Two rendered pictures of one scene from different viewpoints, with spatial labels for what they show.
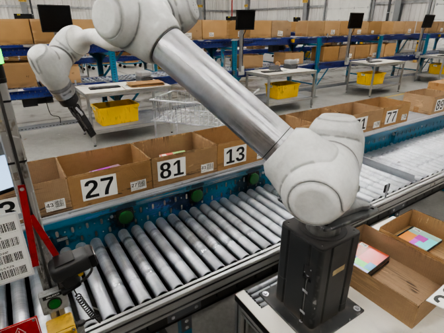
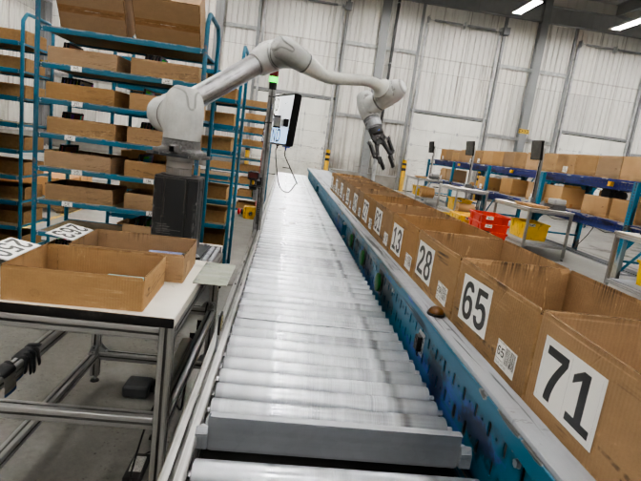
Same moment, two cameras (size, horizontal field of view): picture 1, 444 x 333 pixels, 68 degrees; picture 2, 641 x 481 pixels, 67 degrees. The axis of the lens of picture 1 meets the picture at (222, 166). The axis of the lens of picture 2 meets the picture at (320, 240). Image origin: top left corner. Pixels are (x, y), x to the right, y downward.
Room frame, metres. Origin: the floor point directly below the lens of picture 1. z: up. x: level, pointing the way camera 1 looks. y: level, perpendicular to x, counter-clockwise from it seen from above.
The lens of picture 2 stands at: (2.40, -1.85, 1.27)
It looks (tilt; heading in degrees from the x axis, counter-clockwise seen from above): 11 degrees down; 118
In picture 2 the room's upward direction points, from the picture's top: 8 degrees clockwise
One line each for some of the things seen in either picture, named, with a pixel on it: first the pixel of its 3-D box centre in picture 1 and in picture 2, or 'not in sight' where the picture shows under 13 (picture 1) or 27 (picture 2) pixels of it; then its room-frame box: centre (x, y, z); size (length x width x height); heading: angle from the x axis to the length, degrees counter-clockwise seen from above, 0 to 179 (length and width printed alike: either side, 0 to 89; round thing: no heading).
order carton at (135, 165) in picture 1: (105, 173); (394, 216); (1.53, 0.60, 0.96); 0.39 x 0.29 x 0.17; 123
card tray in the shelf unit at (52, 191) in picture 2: not in sight; (88, 192); (-0.41, 0.19, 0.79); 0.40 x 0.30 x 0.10; 34
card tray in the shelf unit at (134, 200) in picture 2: not in sight; (162, 200); (-0.01, 0.45, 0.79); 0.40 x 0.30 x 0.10; 34
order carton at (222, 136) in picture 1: (231, 145); (439, 246); (1.96, -0.06, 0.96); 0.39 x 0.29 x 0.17; 123
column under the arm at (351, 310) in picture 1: (314, 266); (177, 212); (0.89, -0.31, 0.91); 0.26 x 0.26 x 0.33; 33
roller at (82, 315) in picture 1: (76, 284); (301, 240); (1.01, 0.57, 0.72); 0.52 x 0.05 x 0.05; 33
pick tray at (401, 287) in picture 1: (384, 267); (137, 254); (1.01, -0.63, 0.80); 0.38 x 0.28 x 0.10; 35
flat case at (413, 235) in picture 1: (415, 240); not in sight; (1.22, -0.87, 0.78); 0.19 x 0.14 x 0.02; 124
